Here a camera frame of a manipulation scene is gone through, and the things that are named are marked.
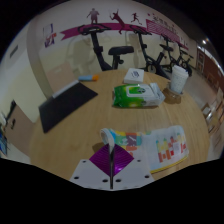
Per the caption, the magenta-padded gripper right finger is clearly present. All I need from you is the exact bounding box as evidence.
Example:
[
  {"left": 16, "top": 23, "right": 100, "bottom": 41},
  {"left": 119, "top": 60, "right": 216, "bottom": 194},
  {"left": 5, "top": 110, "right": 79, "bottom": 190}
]
[{"left": 111, "top": 144, "right": 156, "bottom": 190}]

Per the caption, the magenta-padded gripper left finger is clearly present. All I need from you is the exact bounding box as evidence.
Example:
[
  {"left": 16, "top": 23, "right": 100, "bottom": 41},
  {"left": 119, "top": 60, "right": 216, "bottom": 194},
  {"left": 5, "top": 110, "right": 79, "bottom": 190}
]
[{"left": 69, "top": 143, "right": 112, "bottom": 190}]

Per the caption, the black tablet case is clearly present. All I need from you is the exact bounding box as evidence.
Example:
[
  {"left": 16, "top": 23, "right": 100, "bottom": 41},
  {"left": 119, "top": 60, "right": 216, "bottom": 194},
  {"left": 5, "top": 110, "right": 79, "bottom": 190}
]
[{"left": 38, "top": 79, "right": 99, "bottom": 134}]

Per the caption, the green wet wipes pack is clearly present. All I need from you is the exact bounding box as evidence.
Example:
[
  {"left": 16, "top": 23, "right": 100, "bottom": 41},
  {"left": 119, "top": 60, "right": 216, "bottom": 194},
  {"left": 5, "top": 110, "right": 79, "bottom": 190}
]
[{"left": 111, "top": 82, "right": 166, "bottom": 109}]

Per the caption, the brown cup holder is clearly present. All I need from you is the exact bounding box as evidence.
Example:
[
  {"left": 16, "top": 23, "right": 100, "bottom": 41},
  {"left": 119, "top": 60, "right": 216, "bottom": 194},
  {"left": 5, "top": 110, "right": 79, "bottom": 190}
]
[{"left": 162, "top": 87, "right": 183, "bottom": 105}]

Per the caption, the blue and orange tube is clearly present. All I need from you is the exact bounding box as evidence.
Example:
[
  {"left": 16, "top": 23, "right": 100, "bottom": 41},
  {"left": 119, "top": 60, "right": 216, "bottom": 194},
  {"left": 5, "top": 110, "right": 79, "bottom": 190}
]
[{"left": 77, "top": 74, "right": 100, "bottom": 82}]

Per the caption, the small white box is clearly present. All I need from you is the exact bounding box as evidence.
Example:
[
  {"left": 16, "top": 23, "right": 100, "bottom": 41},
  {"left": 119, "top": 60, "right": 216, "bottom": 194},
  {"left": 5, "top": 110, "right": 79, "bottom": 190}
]
[{"left": 123, "top": 67, "right": 145, "bottom": 85}]

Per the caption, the black chair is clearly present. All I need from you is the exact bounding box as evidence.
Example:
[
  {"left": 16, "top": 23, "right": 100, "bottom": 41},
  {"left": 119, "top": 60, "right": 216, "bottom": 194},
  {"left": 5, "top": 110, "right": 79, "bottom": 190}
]
[{"left": 0, "top": 99, "right": 18, "bottom": 134}]

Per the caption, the black exercise bike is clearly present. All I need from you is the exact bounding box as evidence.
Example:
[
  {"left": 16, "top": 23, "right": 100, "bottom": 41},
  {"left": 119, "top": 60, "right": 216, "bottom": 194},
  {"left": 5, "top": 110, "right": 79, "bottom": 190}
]
[
  {"left": 78, "top": 23, "right": 135, "bottom": 72},
  {"left": 129, "top": 24, "right": 168, "bottom": 79},
  {"left": 178, "top": 44, "right": 195, "bottom": 77},
  {"left": 159, "top": 34, "right": 184, "bottom": 73}
]

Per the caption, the group of wooden chairs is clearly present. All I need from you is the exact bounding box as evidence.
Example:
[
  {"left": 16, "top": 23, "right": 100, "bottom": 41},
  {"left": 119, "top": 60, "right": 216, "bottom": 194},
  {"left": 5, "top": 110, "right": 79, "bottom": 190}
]
[{"left": 201, "top": 86, "right": 224, "bottom": 148}]

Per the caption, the wall poster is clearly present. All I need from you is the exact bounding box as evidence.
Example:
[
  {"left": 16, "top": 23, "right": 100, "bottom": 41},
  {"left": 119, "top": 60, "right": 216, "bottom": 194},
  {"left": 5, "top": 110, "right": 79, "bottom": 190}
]
[{"left": 42, "top": 23, "right": 57, "bottom": 48}]

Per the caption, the grey wall plate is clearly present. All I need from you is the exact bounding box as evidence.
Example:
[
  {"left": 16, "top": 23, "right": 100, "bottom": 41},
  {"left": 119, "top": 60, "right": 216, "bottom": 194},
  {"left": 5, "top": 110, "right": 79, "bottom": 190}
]
[{"left": 9, "top": 44, "right": 19, "bottom": 59}]

